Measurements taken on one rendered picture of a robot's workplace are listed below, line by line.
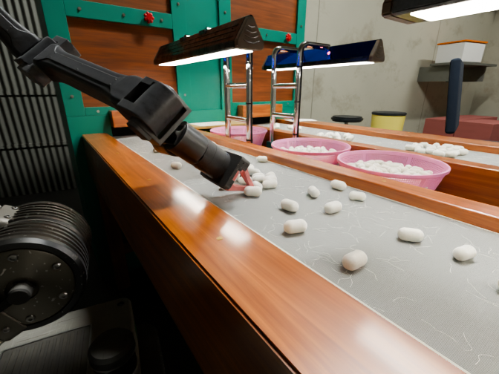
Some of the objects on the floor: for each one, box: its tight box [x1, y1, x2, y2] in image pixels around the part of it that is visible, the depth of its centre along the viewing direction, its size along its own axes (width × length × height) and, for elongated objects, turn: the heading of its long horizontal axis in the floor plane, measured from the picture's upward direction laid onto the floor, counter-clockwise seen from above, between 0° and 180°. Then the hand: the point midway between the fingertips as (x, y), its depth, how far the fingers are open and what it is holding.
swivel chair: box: [445, 58, 499, 142], centre depth 207 cm, size 67×64×116 cm
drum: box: [371, 111, 407, 131], centre depth 368 cm, size 42×42×66 cm
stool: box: [330, 115, 363, 125], centre depth 326 cm, size 59×61×65 cm
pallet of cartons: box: [423, 115, 499, 141], centre depth 436 cm, size 140×98×51 cm
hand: (249, 187), depth 58 cm, fingers closed
